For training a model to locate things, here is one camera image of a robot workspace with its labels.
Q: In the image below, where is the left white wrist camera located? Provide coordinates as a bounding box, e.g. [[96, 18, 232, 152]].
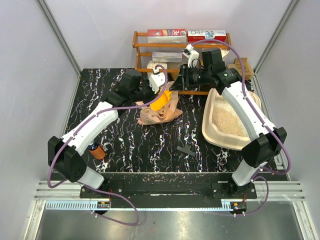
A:
[[148, 72, 165, 94]]

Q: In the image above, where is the white paper bag on shelf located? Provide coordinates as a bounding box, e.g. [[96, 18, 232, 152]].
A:
[[220, 49, 230, 60]]

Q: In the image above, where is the red white box right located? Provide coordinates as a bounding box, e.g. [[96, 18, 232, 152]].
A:
[[187, 30, 227, 43]]

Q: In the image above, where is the white bag lower shelf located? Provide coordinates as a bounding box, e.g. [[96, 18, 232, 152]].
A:
[[147, 61, 168, 77]]

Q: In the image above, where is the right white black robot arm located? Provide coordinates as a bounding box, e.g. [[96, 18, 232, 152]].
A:
[[170, 44, 287, 198]]

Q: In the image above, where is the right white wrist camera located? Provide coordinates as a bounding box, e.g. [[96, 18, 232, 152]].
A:
[[182, 44, 199, 68]]

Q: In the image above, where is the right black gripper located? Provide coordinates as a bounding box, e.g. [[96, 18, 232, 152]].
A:
[[169, 64, 212, 92]]

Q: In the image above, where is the yellow plastic litter scoop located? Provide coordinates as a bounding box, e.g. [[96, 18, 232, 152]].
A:
[[150, 90, 173, 111]]

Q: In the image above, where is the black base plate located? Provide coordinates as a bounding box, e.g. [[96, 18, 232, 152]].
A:
[[79, 172, 258, 200]]

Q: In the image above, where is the beige litter box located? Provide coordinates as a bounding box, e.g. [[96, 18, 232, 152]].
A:
[[201, 88, 251, 151]]

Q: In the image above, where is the orange spray bottle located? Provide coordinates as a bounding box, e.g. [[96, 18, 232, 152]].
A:
[[88, 141, 106, 160]]

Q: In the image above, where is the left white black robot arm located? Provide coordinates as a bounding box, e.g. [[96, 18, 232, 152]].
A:
[[47, 70, 165, 198]]

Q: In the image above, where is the silver box middle shelf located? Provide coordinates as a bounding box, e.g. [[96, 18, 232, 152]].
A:
[[151, 51, 183, 63]]

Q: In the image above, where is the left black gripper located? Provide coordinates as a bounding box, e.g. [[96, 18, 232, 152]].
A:
[[131, 77, 162, 108]]

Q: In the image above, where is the red silver box left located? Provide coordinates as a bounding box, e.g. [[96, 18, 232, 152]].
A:
[[147, 28, 187, 43]]

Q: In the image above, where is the black bag clip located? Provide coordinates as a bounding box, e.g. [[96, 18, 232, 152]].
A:
[[176, 144, 196, 157]]

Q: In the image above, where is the brown cardboard boxes right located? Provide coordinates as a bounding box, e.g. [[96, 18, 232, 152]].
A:
[[227, 57, 254, 81]]

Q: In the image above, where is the pink cat litter bag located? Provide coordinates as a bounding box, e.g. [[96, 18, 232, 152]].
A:
[[137, 91, 183, 126]]

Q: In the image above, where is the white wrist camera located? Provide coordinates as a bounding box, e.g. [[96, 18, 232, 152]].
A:
[[182, 44, 199, 68], [148, 72, 165, 94]]

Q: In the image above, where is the wooden shelf rack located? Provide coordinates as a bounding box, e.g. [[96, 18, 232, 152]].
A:
[[132, 31, 232, 96]]

